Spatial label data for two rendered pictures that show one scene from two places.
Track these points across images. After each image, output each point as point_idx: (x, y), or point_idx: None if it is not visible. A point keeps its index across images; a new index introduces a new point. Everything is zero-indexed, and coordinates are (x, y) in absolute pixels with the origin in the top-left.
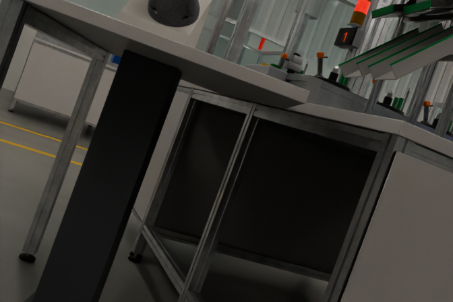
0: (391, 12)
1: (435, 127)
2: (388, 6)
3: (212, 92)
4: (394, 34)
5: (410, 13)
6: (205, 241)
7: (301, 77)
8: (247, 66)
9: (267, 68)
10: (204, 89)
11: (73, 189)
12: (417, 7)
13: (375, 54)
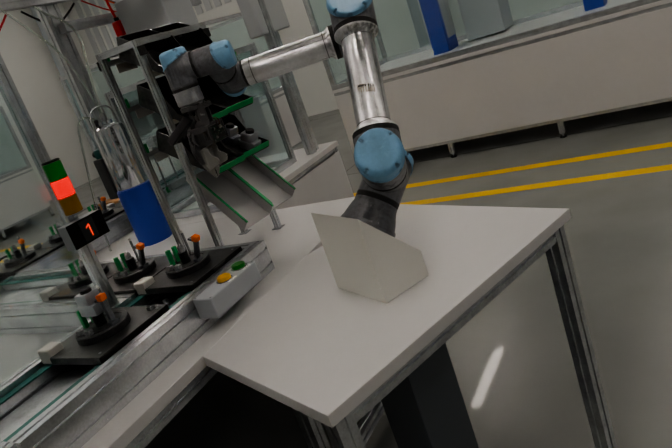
0: (244, 160)
1: (106, 265)
2: (240, 157)
3: (178, 393)
4: (195, 183)
5: (250, 155)
6: (323, 431)
7: (257, 250)
8: (217, 297)
9: (253, 266)
10: (147, 424)
11: (465, 406)
12: (258, 148)
13: (260, 194)
